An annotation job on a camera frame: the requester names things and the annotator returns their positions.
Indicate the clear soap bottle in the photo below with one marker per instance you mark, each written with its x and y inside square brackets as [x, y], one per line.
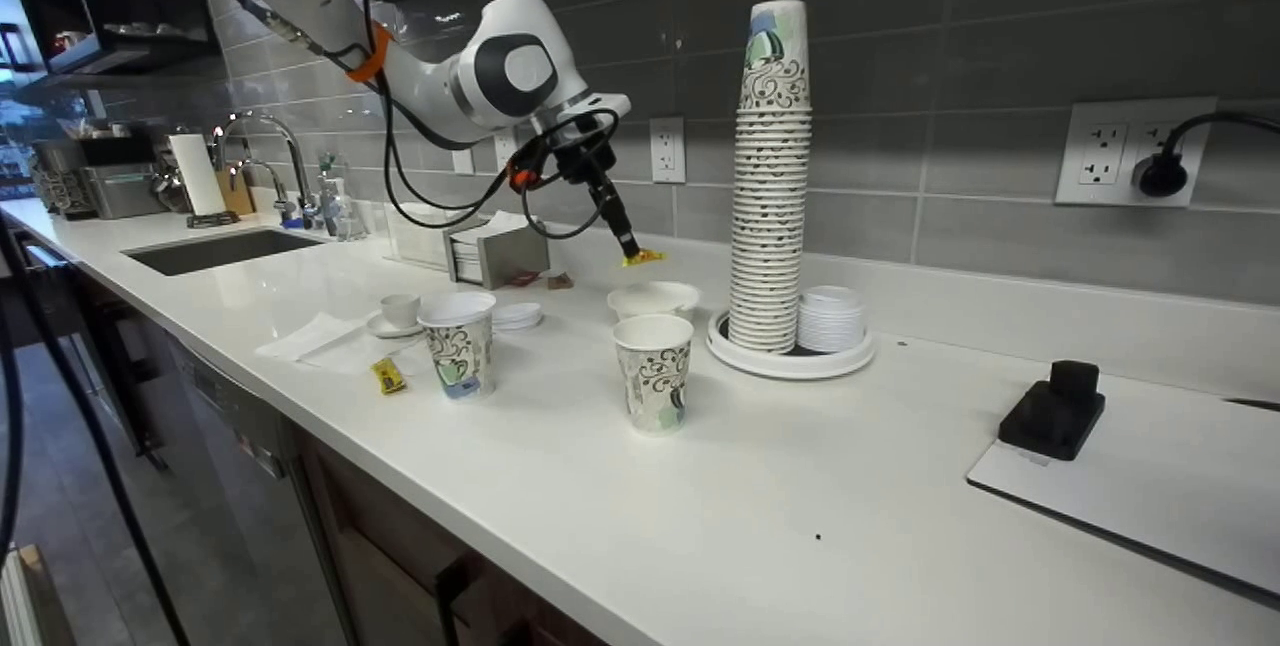
[338, 206]

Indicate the small white cup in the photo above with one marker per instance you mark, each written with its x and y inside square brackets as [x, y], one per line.
[400, 310]

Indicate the sink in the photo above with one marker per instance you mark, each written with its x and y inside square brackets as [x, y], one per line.
[215, 251]

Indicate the white saucer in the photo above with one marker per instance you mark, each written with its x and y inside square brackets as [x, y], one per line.
[385, 330]

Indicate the black block device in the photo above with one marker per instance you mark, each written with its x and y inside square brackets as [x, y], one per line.
[1052, 414]

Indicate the coffee machine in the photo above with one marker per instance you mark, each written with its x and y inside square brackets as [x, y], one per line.
[110, 184]

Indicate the white round tray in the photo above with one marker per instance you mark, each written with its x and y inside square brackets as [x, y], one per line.
[790, 364]

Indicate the white paper napkin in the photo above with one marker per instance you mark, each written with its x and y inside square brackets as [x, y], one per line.
[310, 338]

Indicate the red packet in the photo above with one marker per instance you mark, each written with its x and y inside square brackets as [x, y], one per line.
[524, 278]

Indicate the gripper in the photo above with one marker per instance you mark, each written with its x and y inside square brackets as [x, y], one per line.
[583, 158]

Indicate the small chrome tap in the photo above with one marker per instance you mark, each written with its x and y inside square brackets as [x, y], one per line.
[268, 171]

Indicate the paper towel roll on holder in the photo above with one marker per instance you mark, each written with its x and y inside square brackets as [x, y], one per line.
[197, 176]

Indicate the brown packet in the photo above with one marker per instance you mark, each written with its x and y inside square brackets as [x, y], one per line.
[560, 280]

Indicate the patterned paper cup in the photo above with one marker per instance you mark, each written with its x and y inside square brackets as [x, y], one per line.
[460, 346]
[653, 376]

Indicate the white flat board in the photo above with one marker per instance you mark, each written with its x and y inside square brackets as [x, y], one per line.
[1170, 501]

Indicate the stack of patterned paper cups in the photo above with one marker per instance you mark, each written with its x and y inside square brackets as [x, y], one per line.
[770, 206]

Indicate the white plastic container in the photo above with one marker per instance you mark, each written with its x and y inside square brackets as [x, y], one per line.
[415, 236]

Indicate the dishwasher door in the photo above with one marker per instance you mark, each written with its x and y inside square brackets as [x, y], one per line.
[250, 526]

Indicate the flat stack of white lids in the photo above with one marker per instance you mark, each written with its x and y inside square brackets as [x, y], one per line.
[517, 316]

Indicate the metal napkin dispenser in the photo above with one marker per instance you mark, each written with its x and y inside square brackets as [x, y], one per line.
[505, 254]

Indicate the white bowl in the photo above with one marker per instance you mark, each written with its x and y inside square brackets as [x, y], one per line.
[653, 299]

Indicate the yellow packet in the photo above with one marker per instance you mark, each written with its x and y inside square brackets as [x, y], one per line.
[388, 376]
[643, 257]

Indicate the wide white wall socket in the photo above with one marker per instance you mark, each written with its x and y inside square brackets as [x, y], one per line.
[1100, 154]

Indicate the tall chrome tap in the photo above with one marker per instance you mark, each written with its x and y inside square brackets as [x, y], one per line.
[290, 141]

